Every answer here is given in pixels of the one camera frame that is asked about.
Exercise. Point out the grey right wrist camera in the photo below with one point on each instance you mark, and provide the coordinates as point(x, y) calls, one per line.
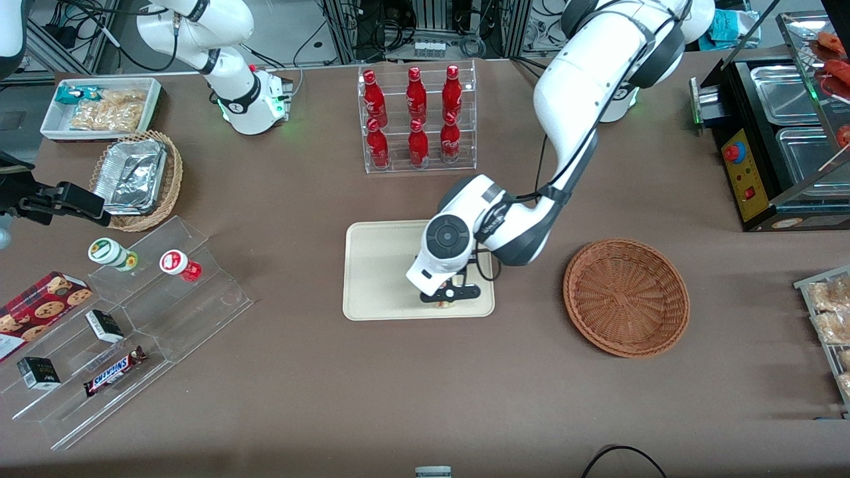
point(4, 232)

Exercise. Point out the tray of wrapped pastries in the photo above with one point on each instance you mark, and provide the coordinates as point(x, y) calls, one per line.
point(800, 285)

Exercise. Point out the aluminium foil container stack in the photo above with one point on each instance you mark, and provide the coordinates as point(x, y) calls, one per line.
point(129, 176)

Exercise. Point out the small black box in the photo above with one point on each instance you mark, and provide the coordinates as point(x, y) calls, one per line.
point(38, 373)
point(103, 325)

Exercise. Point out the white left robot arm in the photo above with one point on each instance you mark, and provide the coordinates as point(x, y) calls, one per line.
point(584, 79)

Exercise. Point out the clear acrylic bottle rack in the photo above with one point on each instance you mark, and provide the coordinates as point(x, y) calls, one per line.
point(398, 169)

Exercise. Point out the teal cloth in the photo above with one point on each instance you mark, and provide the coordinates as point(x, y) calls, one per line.
point(727, 30)

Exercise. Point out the beige rectangular serving tray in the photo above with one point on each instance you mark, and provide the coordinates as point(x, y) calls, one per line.
point(378, 279)

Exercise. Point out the clear bag of crackers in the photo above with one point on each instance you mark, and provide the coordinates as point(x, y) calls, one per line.
point(109, 113)

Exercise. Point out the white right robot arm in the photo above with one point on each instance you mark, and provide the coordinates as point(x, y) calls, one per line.
point(232, 79)

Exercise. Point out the aluminium frame rack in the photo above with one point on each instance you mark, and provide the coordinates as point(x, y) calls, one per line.
point(518, 26)

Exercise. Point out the teal snack packet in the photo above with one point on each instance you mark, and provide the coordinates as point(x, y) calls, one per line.
point(70, 95)

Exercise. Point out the red cola bottle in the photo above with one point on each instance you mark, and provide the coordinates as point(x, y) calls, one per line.
point(418, 146)
point(378, 146)
point(375, 99)
point(416, 96)
point(452, 93)
point(450, 139)

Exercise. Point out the small tan wicker basket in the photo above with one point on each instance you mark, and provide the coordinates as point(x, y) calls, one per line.
point(169, 192)

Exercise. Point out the steel warmer pan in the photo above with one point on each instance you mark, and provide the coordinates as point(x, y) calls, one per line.
point(783, 93)
point(813, 162)

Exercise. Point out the clear bag of pastry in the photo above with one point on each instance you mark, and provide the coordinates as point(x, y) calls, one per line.
point(830, 295)
point(845, 358)
point(833, 328)
point(845, 385)

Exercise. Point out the white plastic snack bin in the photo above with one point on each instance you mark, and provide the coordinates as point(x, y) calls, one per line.
point(54, 119)

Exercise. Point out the red plaid cookie box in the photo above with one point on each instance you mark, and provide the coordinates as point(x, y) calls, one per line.
point(40, 305)

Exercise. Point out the green lid jar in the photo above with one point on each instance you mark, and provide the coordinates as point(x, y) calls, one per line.
point(106, 251)

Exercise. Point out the Snickers chocolate bar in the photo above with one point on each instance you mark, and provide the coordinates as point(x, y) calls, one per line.
point(113, 372)

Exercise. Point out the triangle sandwich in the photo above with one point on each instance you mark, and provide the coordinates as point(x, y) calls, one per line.
point(443, 306)

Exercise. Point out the grey power strip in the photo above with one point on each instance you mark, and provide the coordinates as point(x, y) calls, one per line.
point(428, 48)

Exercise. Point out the black yellow food warmer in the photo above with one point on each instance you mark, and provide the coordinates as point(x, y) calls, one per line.
point(750, 179)

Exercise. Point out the round brown wicker basket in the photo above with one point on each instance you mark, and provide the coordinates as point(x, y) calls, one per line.
point(624, 299)

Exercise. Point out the clear acrylic stepped stand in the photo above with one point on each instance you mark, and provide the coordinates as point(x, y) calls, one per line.
point(199, 318)

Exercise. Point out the red lid jar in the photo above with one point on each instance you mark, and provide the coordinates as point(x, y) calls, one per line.
point(174, 261)

